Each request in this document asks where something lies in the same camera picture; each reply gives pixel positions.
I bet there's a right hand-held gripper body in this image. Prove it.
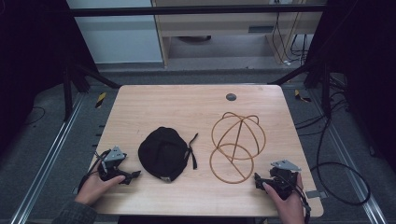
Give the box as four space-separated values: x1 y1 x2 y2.
268 159 303 201

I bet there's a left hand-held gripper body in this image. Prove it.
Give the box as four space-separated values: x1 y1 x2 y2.
97 146 128 182

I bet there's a black cap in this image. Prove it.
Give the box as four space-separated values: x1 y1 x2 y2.
137 126 200 184

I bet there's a brown wire hat stand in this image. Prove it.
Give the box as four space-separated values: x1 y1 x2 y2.
208 111 267 185

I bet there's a person's right hand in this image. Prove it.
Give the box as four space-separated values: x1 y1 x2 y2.
262 173 306 224

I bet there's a person's left hand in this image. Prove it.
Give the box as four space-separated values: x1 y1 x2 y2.
74 161 126 207

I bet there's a black yellow hazard tape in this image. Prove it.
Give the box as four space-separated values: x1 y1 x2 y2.
94 91 107 109
293 89 312 104

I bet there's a black metal stand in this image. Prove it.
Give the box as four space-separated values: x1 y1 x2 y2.
61 60 121 123
268 57 333 119

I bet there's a white cabinet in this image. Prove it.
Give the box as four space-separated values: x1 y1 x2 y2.
65 0 164 64

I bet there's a light wooden desk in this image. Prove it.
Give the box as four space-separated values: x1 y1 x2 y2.
151 0 325 68

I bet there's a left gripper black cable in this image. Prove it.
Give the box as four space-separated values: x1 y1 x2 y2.
77 149 111 193

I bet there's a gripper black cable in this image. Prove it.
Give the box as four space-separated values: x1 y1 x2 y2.
77 149 111 193
279 175 313 224

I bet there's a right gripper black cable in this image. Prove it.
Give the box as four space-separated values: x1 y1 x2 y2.
279 175 313 224

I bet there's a grey metal table bracket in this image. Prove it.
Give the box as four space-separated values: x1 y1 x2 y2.
304 189 329 201

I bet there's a black floor cable loop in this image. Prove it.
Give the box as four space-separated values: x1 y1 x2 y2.
293 90 372 207

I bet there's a metal floor rail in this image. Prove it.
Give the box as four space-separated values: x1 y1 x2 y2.
306 88 389 224
8 92 86 224

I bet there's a thin black floor cable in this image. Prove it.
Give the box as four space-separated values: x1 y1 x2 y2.
23 105 47 126

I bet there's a bundle of hanging cables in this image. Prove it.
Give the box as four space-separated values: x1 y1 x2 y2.
271 11 310 66

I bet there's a black horizontal frame bar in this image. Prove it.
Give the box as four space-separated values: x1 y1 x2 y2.
65 4 328 18

